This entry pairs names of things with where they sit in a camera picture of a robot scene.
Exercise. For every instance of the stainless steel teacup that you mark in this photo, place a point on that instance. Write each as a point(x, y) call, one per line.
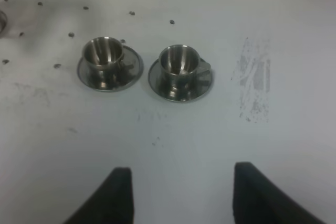
point(179, 64)
point(104, 58)

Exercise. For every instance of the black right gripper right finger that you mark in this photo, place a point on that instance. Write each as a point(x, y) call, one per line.
point(257, 200)

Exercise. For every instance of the right stainless steel saucer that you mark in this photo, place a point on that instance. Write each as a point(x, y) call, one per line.
point(195, 90)

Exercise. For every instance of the left stainless steel teacup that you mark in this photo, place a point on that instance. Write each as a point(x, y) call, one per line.
point(104, 58)

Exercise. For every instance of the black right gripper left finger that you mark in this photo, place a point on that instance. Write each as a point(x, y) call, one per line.
point(112, 202)

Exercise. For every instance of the stainless steel saucer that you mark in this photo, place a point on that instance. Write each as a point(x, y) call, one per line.
point(131, 64)
point(195, 90)

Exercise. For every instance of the left stainless steel saucer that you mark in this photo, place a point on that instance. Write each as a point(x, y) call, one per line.
point(131, 64)

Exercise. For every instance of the right stainless steel teacup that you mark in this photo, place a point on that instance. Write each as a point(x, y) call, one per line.
point(179, 64)

